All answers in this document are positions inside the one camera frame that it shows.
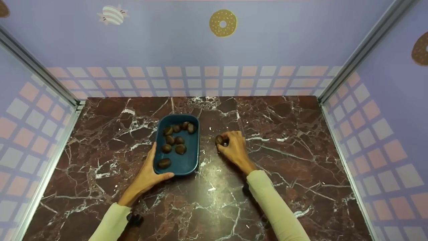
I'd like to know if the blue oblong plastic tray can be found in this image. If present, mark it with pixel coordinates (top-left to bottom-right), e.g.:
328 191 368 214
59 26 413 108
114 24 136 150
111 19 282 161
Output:
153 114 200 176

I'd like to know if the person's left forearm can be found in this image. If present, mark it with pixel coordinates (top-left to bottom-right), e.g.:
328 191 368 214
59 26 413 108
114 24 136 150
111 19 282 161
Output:
88 202 132 241

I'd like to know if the person's left hand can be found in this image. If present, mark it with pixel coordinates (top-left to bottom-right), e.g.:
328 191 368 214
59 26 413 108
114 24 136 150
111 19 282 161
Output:
117 142 175 208

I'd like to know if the group of brown chestnuts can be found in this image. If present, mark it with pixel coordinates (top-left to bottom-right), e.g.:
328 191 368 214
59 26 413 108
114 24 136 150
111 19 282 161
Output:
157 122 197 169

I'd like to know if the person's right hand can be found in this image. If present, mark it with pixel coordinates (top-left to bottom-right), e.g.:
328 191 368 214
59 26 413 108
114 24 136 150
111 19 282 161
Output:
216 131 257 176

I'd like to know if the person's right forearm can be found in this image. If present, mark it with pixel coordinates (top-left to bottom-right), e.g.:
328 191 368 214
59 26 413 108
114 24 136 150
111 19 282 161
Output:
246 170 310 241

